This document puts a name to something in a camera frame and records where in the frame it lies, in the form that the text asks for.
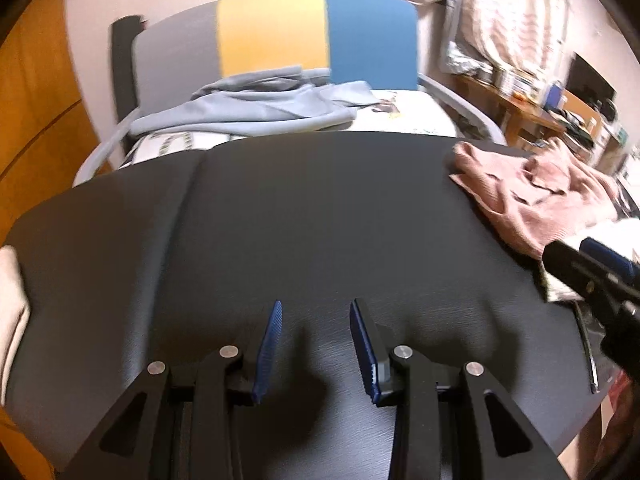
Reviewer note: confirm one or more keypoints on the grey yellow blue chair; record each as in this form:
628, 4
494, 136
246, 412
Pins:
275, 30

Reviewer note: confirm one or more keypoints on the pink knit sweater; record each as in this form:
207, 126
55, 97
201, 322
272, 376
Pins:
520, 200

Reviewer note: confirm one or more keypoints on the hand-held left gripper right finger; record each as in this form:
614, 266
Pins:
362, 355

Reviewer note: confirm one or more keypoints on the wooden wardrobe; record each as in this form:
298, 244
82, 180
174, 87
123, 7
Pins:
35, 125

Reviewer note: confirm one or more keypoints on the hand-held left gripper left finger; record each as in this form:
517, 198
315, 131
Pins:
267, 355

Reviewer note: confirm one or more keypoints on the black monitor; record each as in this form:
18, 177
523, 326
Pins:
590, 77

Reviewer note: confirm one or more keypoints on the white deer print cushion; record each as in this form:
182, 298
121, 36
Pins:
415, 112

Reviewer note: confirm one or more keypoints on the pale patterned curtain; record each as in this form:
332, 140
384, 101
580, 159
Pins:
505, 15

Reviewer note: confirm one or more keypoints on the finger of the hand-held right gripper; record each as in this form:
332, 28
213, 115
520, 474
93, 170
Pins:
607, 257
575, 270

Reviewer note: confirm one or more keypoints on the grey-blue garment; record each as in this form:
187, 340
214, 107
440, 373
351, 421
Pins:
250, 105

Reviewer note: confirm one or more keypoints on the white knit garment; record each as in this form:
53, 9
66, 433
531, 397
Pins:
595, 230

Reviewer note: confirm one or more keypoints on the folded cream garment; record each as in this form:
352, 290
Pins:
11, 310

